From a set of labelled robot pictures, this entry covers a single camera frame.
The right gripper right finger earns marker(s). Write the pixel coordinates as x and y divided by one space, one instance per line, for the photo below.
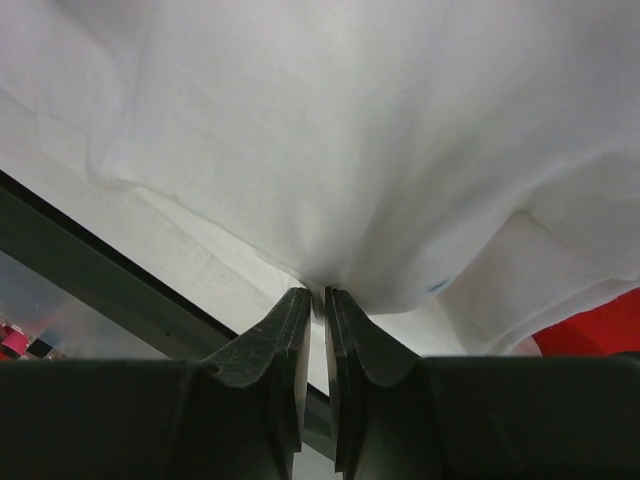
372 395

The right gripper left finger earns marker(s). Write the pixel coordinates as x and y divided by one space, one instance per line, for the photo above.
261 377

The white t-shirt with red print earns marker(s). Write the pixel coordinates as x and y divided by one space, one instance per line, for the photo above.
480 154

